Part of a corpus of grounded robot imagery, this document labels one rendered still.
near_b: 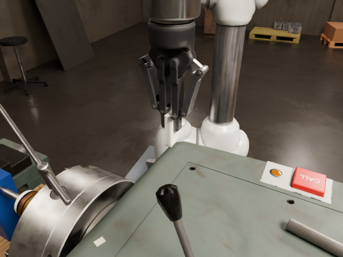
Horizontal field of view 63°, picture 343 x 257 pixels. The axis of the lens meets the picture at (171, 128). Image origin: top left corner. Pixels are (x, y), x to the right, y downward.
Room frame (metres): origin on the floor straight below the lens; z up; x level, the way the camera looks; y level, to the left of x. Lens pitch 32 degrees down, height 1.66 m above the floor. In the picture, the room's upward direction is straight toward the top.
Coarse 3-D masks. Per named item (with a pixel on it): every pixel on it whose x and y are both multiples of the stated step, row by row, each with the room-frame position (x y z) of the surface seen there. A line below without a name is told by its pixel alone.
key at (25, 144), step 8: (0, 104) 0.58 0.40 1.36; (0, 112) 0.56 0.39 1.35; (8, 120) 0.53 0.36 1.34; (16, 128) 0.51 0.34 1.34; (24, 144) 0.48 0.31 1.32; (32, 152) 0.46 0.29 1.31; (40, 160) 0.44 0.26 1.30; (48, 176) 0.40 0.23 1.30; (56, 184) 0.38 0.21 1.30; (64, 192) 0.36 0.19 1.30; (64, 200) 0.34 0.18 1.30
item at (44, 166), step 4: (40, 164) 0.41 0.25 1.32; (44, 164) 0.41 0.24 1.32; (48, 164) 0.42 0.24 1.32; (36, 168) 0.40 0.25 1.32; (40, 168) 0.40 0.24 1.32; (44, 168) 0.40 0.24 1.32; (48, 168) 0.41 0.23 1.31; (40, 172) 0.40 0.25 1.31; (44, 172) 0.40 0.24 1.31; (48, 172) 0.41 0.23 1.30; (52, 172) 0.41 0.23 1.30; (44, 176) 0.40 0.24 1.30; (44, 180) 0.40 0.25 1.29; (56, 180) 0.42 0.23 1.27; (48, 184) 0.41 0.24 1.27; (48, 188) 0.41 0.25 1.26; (52, 188) 0.41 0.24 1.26; (56, 192) 0.41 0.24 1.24; (56, 196) 0.41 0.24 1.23
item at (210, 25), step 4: (208, 8) 7.58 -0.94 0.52; (208, 12) 6.65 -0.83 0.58; (208, 16) 6.65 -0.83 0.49; (204, 20) 6.66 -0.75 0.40; (208, 20) 6.65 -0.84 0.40; (212, 20) 6.64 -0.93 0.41; (204, 24) 6.67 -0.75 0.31; (208, 24) 6.65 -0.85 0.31; (212, 24) 6.64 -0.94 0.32; (204, 28) 6.67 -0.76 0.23; (208, 28) 6.65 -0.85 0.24; (212, 28) 6.64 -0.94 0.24; (204, 32) 6.66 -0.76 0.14; (208, 32) 6.65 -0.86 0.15; (212, 32) 6.64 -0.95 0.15; (204, 36) 6.75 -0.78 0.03; (208, 36) 6.74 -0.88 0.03; (212, 36) 6.73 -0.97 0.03
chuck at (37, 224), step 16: (64, 176) 0.47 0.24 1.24; (80, 176) 0.47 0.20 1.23; (96, 176) 0.48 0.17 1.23; (48, 192) 0.42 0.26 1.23; (80, 192) 0.42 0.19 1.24; (32, 208) 0.39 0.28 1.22; (48, 208) 0.39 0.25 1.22; (64, 208) 0.39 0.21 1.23; (32, 224) 0.37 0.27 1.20; (48, 224) 0.36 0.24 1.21; (16, 240) 0.35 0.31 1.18; (32, 240) 0.34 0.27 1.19; (16, 256) 0.33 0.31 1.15; (32, 256) 0.32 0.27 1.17
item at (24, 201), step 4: (28, 192) 0.54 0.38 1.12; (32, 192) 0.54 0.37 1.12; (36, 192) 0.55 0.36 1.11; (24, 196) 0.53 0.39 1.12; (28, 196) 0.53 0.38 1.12; (32, 196) 0.52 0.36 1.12; (20, 200) 0.52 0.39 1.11; (24, 200) 0.51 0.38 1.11; (28, 200) 0.51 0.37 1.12; (20, 204) 0.51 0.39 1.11; (24, 204) 0.50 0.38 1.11; (16, 208) 0.51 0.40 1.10; (20, 208) 0.50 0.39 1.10; (24, 208) 0.49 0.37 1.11; (20, 212) 0.50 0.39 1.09; (20, 216) 0.50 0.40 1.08
